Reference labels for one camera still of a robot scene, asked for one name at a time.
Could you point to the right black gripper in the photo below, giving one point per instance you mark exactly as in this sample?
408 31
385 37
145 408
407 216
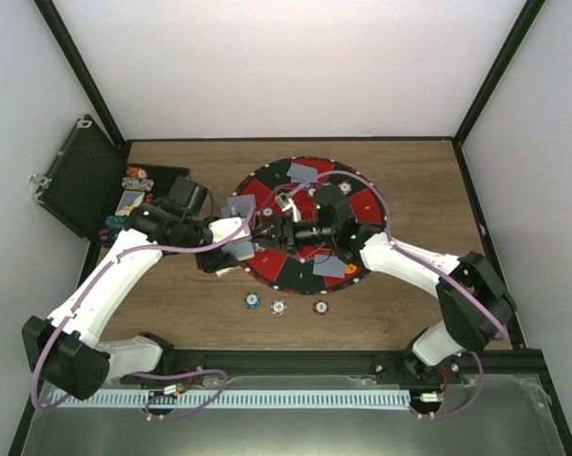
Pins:
284 228

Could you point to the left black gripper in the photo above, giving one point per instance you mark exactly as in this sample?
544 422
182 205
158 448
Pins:
216 261

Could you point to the blue backed card deck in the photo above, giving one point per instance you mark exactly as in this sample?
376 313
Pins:
242 250

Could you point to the brown red 100 chip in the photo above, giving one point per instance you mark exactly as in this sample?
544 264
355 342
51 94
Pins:
267 212

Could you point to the face down card bottom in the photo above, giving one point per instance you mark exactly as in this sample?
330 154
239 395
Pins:
329 266

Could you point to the face down card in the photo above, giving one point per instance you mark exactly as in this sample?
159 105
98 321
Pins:
329 266
238 206
302 173

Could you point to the face down card top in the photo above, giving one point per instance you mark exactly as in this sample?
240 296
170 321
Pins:
302 173

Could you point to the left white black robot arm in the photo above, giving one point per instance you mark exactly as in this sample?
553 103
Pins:
65 349

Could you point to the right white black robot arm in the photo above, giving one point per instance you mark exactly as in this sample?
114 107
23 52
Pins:
474 302

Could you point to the white playing card box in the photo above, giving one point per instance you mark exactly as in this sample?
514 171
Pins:
225 271

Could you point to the round red black poker mat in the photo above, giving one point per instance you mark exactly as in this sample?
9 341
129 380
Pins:
367 209

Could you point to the green blue chip stack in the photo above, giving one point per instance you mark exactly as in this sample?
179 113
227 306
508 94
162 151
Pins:
251 301

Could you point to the card box in case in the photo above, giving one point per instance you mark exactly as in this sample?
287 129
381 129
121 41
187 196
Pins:
129 200

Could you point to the chips inside case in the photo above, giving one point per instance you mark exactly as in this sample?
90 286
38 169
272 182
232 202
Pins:
136 178

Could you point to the black poker case lid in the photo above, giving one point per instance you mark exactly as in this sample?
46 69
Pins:
83 183

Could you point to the light blue slotted rail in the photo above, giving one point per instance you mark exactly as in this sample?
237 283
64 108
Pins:
251 399

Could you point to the black front mounting rail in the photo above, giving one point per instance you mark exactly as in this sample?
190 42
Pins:
389 366

